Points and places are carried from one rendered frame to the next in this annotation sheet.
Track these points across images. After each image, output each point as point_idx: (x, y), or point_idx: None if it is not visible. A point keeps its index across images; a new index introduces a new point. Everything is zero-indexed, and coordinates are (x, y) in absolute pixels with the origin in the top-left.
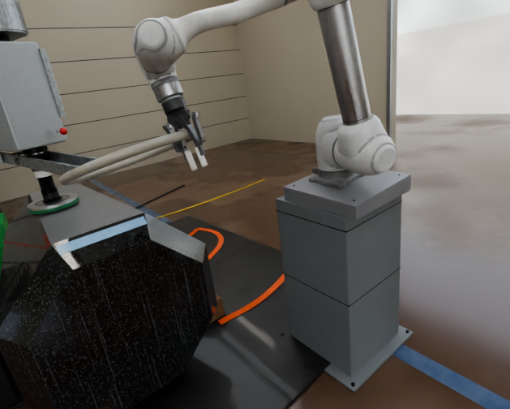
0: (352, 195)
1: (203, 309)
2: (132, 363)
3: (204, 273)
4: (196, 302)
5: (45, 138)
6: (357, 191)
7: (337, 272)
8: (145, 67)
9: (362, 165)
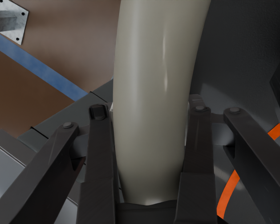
0: None
1: (279, 76)
2: None
3: (278, 105)
4: None
5: None
6: None
7: (82, 111)
8: None
9: None
